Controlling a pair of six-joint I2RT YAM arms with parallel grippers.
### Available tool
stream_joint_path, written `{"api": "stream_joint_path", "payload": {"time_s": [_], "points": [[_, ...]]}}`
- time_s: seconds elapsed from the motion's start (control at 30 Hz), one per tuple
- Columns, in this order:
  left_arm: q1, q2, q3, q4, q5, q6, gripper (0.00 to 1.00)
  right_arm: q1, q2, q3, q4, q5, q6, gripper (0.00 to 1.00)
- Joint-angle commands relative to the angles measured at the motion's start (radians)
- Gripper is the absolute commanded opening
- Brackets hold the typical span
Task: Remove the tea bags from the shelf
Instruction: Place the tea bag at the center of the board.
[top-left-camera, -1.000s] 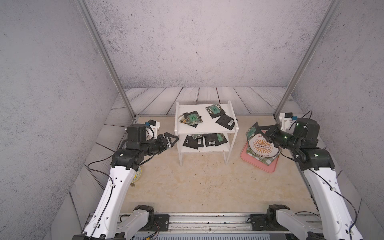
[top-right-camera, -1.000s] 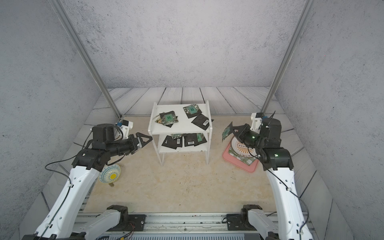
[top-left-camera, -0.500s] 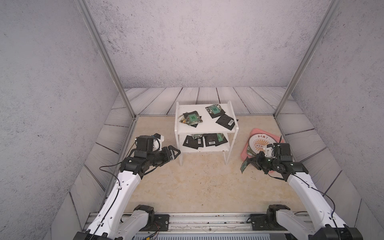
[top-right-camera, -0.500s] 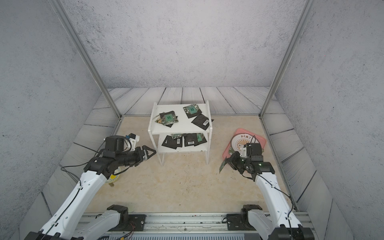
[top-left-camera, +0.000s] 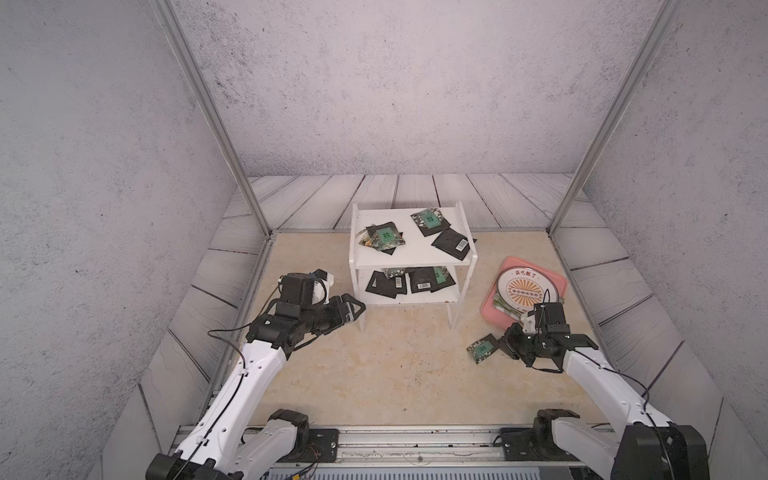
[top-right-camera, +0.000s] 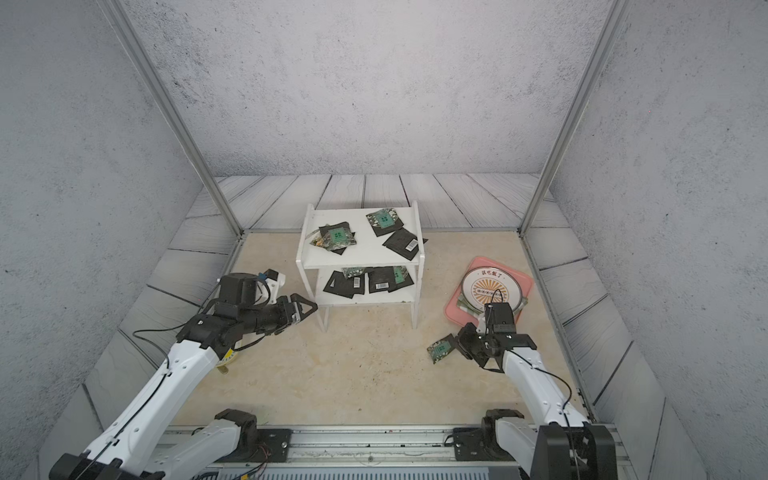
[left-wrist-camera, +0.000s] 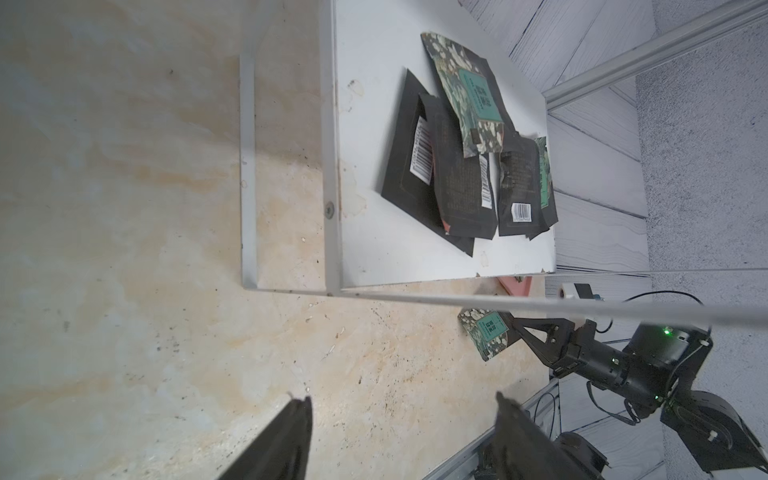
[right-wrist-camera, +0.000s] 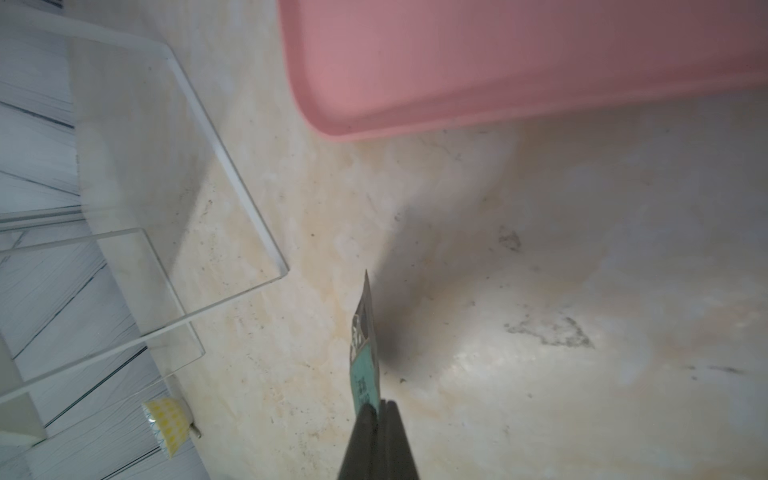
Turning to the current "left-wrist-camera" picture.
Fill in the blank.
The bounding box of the black tea bag right lower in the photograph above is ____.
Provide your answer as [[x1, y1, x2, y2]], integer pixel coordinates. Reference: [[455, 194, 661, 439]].
[[497, 137, 558, 240]]

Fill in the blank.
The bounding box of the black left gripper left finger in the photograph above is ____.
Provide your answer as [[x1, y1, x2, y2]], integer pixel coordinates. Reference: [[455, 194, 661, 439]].
[[219, 396, 313, 480]]

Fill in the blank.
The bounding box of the black tea bag text back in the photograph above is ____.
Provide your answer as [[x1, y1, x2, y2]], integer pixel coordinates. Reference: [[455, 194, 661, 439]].
[[419, 94, 497, 240]]

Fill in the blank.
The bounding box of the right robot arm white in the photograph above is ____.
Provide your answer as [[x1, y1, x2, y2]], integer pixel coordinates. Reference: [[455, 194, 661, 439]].
[[501, 313, 767, 473]]

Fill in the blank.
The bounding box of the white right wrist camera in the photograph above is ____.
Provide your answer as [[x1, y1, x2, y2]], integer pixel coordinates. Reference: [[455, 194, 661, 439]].
[[558, 283, 603, 301]]

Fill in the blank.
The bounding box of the black tea bag left lower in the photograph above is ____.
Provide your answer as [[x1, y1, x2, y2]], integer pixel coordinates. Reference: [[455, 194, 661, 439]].
[[381, 70, 475, 256]]

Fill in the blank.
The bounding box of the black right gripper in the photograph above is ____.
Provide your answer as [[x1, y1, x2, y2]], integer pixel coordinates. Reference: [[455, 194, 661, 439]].
[[501, 312, 666, 414]]

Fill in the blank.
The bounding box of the white two-tier shelf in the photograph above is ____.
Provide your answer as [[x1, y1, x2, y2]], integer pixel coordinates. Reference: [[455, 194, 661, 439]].
[[240, 1, 556, 292]]

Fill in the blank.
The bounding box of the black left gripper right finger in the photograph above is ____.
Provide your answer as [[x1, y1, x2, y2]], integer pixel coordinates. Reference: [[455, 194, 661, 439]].
[[493, 392, 594, 480]]

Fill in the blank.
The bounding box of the aluminium frame post right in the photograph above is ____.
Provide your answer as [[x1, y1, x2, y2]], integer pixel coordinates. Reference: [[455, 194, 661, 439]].
[[544, 0, 767, 111]]

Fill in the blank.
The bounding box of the jasmine tea bag floral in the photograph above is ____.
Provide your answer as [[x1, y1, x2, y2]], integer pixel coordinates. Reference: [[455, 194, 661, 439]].
[[421, 32, 518, 158]]

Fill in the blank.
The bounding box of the floral tea bag green label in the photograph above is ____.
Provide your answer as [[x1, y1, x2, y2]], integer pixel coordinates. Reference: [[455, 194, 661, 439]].
[[458, 308, 512, 362]]

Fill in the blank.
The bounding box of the black tea bag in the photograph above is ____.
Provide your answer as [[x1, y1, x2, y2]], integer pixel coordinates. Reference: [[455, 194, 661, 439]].
[[497, 137, 558, 240], [381, 70, 475, 256]]

